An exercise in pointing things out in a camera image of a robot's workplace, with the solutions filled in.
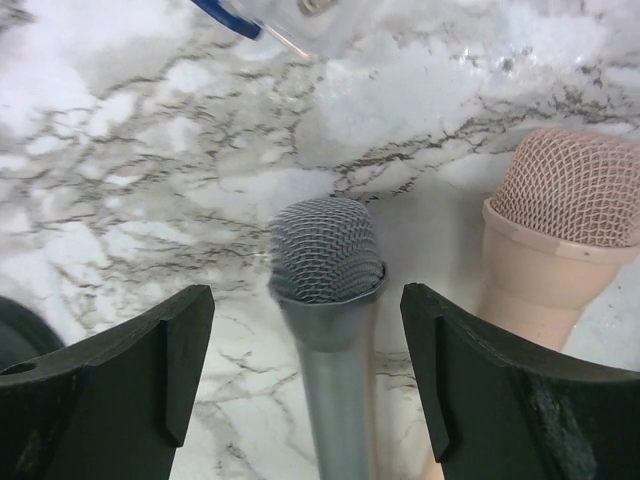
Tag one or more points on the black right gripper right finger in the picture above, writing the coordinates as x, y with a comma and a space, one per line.
498, 406

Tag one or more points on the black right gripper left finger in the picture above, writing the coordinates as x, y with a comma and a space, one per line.
115, 405

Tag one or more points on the black round base stand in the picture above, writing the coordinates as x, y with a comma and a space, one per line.
24, 334

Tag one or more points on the peach pink microphone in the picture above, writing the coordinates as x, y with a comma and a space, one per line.
560, 227

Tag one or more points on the grey silver microphone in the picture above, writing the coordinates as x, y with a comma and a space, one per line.
327, 276

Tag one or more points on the clear screw organizer box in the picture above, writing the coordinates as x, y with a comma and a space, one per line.
310, 28

